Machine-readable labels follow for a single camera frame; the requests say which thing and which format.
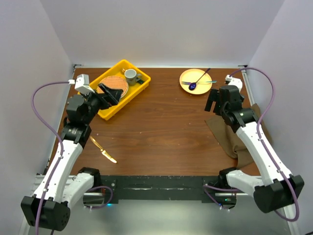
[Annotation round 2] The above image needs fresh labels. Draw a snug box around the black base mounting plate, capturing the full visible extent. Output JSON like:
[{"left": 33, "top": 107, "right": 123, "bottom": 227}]
[{"left": 88, "top": 175, "right": 236, "bottom": 206}]

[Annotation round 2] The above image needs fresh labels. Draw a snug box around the purple iridescent spoon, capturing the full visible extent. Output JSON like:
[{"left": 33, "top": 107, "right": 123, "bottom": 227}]
[{"left": 188, "top": 68, "right": 211, "bottom": 91}]

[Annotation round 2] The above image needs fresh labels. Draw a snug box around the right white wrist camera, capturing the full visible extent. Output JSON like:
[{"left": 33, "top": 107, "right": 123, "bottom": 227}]
[{"left": 225, "top": 75, "right": 243, "bottom": 91}]

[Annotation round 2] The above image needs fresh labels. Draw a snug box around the iridescent fork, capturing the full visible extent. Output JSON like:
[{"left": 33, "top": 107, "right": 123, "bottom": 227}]
[{"left": 180, "top": 81, "right": 217, "bottom": 85}]

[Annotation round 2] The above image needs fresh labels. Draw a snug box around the grey ceramic mug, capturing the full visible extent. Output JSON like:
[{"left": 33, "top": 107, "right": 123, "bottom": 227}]
[{"left": 124, "top": 69, "right": 142, "bottom": 86}]

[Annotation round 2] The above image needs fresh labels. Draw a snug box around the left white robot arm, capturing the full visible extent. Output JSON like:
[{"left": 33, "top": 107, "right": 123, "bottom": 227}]
[{"left": 21, "top": 84, "right": 123, "bottom": 234}]

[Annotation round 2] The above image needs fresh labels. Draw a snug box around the yellow round plate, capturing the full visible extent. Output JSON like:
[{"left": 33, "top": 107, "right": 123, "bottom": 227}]
[{"left": 179, "top": 68, "right": 216, "bottom": 95}]

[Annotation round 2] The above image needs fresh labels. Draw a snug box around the gold butter knife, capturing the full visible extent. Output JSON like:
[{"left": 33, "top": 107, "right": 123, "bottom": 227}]
[{"left": 90, "top": 137, "right": 117, "bottom": 164}]

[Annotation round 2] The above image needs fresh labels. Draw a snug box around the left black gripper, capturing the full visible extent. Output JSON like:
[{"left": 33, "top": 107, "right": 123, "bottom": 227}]
[{"left": 80, "top": 83, "right": 122, "bottom": 124}]

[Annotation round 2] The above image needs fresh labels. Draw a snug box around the orange woven coaster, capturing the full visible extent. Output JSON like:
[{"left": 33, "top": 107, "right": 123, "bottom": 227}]
[{"left": 100, "top": 75, "right": 129, "bottom": 98}]

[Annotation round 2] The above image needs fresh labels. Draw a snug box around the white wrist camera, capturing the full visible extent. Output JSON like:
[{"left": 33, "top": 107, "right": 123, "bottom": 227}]
[
  {"left": 225, "top": 75, "right": 243, "bottom": 91},
  {"left": 68, "top": 74, "right": 95, "bottom": 95}
]

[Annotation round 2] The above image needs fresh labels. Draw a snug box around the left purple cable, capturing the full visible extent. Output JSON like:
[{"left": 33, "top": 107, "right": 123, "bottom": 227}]
[{"left": 31, "top": 81, "right": 74, "bottom": 235}]

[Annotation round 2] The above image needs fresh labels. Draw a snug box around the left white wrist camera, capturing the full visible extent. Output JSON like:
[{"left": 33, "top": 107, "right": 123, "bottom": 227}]
[{"left": 68, "top": 74, "right": 95, "bottom": 95}]

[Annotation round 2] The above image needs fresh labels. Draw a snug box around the brown cloth napkin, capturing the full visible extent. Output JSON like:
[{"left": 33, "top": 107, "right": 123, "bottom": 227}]
[{"left": 204, "top": 103, "right": 271, "bottom": 169}]

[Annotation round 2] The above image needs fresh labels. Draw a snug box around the yellow plastic tray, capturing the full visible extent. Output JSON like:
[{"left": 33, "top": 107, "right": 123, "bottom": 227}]
[{"left": 74, "top": 59, "right": 151, "bottom": 120}]

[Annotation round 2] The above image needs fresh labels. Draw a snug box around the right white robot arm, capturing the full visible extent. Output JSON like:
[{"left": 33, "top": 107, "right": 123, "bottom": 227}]
[{"left": 205, "top": 85, "right": 304, "bottom": 213}]

